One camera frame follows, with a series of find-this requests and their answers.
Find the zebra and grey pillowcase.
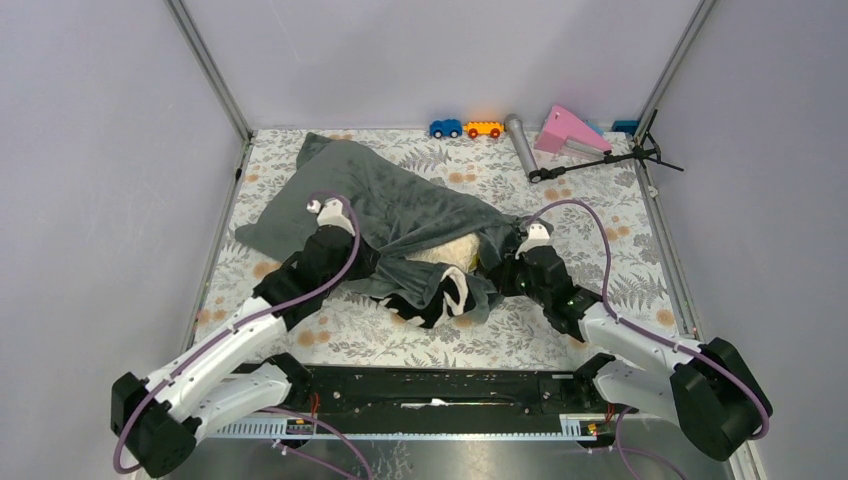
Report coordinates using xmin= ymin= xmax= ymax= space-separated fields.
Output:
xmin=234 ymin=132 xmax=520 ymax=317

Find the white and yellow pillow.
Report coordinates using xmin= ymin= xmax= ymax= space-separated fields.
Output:
xmin=405 ymin=233 xmax=480 ymax=273

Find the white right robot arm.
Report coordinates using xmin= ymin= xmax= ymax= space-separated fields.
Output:
xmin=486 ymin=246 xmax=773 ymax=461

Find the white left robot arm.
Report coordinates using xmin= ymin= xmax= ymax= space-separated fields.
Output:
xmin=109 ymin=222 xmax=376 ymax=478

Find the floral patterned table mat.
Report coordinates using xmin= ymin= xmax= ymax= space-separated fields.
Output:
xmin=195 ymin=128 xmax=680 ymax=372

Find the pink wedge block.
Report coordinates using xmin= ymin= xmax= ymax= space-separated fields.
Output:
xmin=534 ymin=104 xmax=612 ymax=156

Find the grey microphone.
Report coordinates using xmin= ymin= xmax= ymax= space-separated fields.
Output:
xmin=504 ymin=113 xmax=539 ymax=183

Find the yellow toy wagon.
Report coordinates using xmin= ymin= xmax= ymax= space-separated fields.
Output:
xmin=463 ymin=121 xmax=505 ymax=139

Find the blue toy car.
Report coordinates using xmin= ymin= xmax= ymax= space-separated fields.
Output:
xmin=428 ymin=119 xmax=463 ymax=139

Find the black mini tripod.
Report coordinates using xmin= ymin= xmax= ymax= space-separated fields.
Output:
xmin=537 ymin=109 xmax=685 ymax=183

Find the blue block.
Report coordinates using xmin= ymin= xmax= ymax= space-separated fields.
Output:
xmin=611 ymin=120 xmax=640 ymax=136

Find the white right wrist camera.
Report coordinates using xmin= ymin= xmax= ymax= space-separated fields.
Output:
xmin=515 ymin=222 xmax=550 ymax=258

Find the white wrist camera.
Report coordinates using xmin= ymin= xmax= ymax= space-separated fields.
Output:
xmin=515 ymin=222 xmax=550 ymax=258
xmin=307 ymin=198 xmax=355 ymax=236

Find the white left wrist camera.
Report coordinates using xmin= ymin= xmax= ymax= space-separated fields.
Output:
xmin=307 ymin=198 xmax=355 ymax=236

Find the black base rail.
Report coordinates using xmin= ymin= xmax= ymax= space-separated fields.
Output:
xmin=247 ymin=364 xmax=617 ymax=436

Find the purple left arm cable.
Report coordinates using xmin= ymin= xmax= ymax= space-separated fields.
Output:
xmin=112 ymin=192 xmax=363 ymax=476

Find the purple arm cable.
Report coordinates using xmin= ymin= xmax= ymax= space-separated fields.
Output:
xmin=523 ymin=199 xmax=772 ymax=441
xmin=112 ymin=192 xmax=363 ymax=476

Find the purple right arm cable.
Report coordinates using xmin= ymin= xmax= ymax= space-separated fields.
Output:
xmin=523 ymin=199 xmax=772 ymax=441

